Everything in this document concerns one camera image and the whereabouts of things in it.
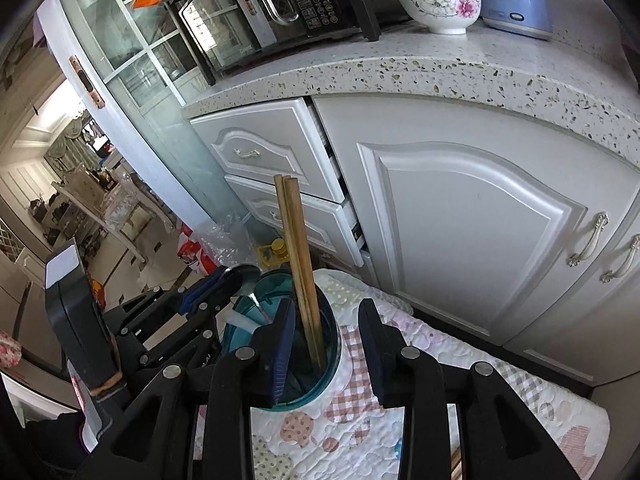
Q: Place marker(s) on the tan chopstick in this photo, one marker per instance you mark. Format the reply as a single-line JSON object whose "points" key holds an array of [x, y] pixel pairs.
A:
{"points": [[295, 209]]}

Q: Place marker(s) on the red plastic bag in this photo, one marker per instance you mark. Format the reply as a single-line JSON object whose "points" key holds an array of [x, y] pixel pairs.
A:
{"points": [[191, 252]]}

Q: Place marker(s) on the metal spoon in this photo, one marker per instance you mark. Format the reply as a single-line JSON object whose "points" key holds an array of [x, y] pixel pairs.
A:
{"points": [[242, 279]]}

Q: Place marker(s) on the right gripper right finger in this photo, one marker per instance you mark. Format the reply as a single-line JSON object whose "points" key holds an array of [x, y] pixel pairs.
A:
{"points": [[499, 437]]}

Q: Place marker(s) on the patchwork quilted mat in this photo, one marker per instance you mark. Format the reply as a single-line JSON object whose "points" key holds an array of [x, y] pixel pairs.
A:
{"points": [[346, 434]]}

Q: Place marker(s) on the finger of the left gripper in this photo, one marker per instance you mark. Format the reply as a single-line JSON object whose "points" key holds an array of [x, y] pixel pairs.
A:
{"points": [[197, 292]]}

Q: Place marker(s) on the clear plastic bag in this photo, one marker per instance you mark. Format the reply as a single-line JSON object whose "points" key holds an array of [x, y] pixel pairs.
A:
{"points": [[224, 244]]}

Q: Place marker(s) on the left tracker device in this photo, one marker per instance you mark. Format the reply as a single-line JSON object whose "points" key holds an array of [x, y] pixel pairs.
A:
{"points": [[77, 320]]}

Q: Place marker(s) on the teal rim utensil holder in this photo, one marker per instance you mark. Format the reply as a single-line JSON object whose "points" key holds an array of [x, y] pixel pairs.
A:
{"points": [[305, 339]]}

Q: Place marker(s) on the white cabinet door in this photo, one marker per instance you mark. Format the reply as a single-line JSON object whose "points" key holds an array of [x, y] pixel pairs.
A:
{"points": [[478, 217]]}

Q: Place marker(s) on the glass sliding door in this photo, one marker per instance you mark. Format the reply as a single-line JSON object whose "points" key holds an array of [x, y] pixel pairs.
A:
{"points": [[135, 73]]}

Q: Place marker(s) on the black microwave oven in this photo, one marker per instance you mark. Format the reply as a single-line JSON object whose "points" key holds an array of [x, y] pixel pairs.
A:
{"points": [[224, 36]]}

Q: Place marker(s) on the upper white drawer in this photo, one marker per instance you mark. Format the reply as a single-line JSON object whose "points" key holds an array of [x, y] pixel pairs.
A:
{"points": [[262, 140]]}

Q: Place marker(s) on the yellow cap oil bottle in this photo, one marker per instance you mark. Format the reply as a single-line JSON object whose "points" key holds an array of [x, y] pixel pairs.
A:
{"points": [[273, 255]]}

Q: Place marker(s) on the floral ceramic bowl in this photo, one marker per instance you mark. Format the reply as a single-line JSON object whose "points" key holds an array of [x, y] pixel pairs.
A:
{"points": [[444, 17]]}

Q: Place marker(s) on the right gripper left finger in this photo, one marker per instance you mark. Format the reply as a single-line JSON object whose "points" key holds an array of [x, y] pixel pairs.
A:
{"points": [[195, 424]]}

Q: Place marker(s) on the brown chopstick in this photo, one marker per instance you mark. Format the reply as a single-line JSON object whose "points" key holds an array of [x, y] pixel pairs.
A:
{"points": [[290, 242], [456, 465]]}

